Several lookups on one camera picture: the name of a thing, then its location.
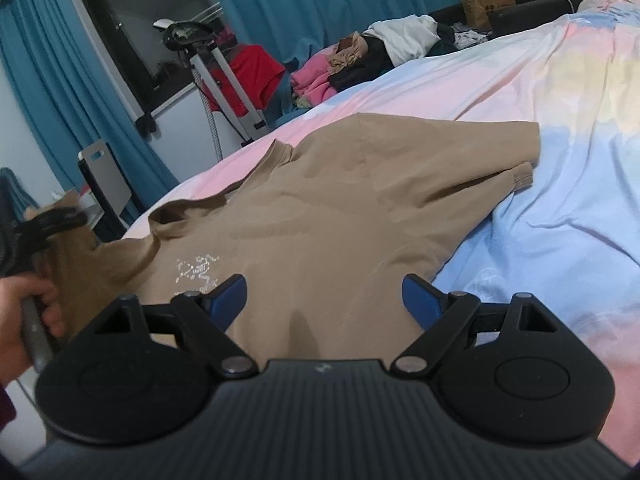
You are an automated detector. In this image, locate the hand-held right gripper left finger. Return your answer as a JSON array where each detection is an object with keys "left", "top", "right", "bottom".
[{"left": 94, "top": 274, "right": 260, "bottom": 378}]

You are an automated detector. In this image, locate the red garment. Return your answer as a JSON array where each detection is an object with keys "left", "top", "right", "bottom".
[{"left": 209, "top": 44, "right": 289, "bottom": 117}]

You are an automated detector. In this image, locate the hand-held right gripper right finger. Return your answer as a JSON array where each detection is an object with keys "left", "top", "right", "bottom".
[{"left": 390, "top": 274, "right": 560, "bottom": 375}]

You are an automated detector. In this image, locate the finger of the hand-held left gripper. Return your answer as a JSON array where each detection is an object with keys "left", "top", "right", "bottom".
[{"left": 14, "top": 206, "right": 89, "bottom": 262}]

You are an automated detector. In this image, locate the dark patterned garment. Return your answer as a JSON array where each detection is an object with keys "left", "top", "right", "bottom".
[{"left": 434, "top": 22, "right": 495, "bottom": 54}]

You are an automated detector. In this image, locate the blue curtain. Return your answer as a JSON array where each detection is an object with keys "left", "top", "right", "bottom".
[
  {"left": 204, "top": 0, "right": 503, "bottom": 67},
  {"left": 0, "top": 0, "right": 182, "bottom": 223}
]

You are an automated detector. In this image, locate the tan t-shirt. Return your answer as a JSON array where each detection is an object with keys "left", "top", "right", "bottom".
[{"left": 47, "top": 112, "right": 544, "bottom": 361}]

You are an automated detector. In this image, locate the crumpled tan garment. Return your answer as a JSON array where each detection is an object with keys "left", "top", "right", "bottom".
[{"left": 327, "top": 31, "right": 372, "bottom": 77}]

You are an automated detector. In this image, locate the dark window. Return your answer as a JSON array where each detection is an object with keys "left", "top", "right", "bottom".
[{"left": 65, "top": 0, "right": 227, "bottom": 113}]

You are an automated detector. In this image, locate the pastel bed sheet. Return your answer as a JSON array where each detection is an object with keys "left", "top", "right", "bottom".
[{"left": 122, "top": 0, "right": 640, "bottom": 461}]

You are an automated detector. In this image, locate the brown paper bag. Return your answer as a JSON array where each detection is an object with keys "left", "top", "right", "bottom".
[{"left": 457, "top": 0, "right": 517, "bottom": 31}]

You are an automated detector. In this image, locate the black garment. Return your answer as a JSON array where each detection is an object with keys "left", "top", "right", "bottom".
[{"left": 329, "top": 35, "right": 397, "bottom": 93}]

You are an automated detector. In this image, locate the person's left hand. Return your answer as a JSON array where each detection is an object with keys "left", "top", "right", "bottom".
[{"left": 0, "top": 275, "right": 67, "bottom": 387}]

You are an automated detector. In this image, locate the white garment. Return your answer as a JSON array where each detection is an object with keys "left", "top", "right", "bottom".
[{"left": 369, "top": 14, "right": 442, "bottom": 67}]

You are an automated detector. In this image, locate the grey chair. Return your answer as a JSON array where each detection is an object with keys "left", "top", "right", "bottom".
[{"left": 77, "top": 141, "right": 134, "bottom": 241}]

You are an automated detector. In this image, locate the garment steamer stand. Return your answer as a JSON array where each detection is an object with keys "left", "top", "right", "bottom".
[{"left": 152, "top": 18, "right": 269, "bottom": 150}]

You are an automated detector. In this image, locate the white cabinet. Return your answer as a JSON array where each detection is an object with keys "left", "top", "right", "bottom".
[{"left": 149, "top": 80, "right": 251, "bottom": 182}]

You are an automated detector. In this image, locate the pink garment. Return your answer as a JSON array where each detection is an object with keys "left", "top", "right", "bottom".
[{"left": 290, "top": 52, "right": 342, "bottom": 107}]

